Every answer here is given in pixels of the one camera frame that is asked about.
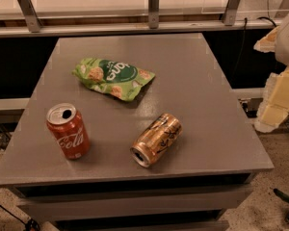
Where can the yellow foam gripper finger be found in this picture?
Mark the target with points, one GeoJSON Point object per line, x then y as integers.
{"type": "Point", "coordinates": [268, 43]}
{"type": "Point", "coordinates": [274, 109]}

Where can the orange soda can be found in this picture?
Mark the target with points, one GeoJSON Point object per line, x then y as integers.
{"type": "Point", "coordinates": [154, 141]}

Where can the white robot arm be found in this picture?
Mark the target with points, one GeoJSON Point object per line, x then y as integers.
{"type": "Point", "coordinates": [282, 42]}

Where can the red cola can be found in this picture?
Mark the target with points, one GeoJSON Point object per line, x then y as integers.
{"type": "Point", "coordinates": [66, 124]}

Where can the grey drawer cabinet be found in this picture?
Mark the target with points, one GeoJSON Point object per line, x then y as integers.
{"type": "Point", "coordinates": [208, 168]}

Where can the green snack bag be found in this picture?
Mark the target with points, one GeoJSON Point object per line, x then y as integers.
{"type": "Point", "coordinates": [121, 80]}

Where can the right metal bracket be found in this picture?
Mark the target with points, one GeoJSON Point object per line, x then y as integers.
{"type": "Point", "coordinates": [229, 15]}

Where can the metal bracket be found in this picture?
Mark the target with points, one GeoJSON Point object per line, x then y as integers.
{"type": "Point", "coordinates": [153, 14]}
{"type": "Point", "coordinates": [30, 16]}
{"type": "Point", "coordinates": [229, 15]}

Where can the middle metal bracket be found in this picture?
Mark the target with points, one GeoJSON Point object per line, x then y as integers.
{"type": "Point", "coordinates": [153, 14]}

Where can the left metal bracket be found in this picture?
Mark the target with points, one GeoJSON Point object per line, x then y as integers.
{"type": "Point", "coordinates": [30, 16]}

